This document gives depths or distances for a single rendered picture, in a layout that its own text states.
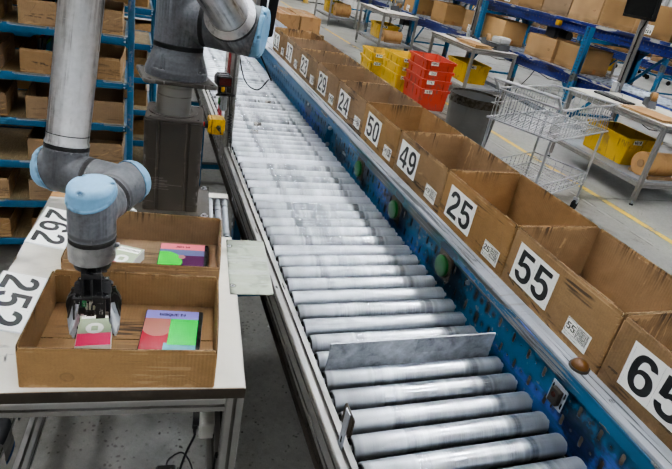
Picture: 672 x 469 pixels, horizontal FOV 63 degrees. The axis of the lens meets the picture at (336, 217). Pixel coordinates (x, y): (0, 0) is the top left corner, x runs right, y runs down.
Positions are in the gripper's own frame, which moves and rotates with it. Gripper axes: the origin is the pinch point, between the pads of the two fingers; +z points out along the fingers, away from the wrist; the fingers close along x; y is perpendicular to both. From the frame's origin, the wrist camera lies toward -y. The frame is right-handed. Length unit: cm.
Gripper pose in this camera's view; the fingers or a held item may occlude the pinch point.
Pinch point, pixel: (94, 330)
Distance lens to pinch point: 136.1
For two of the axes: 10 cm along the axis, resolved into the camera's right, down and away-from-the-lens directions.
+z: -1.7, 8.9, 4.3
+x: 9.4, 0.2, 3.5
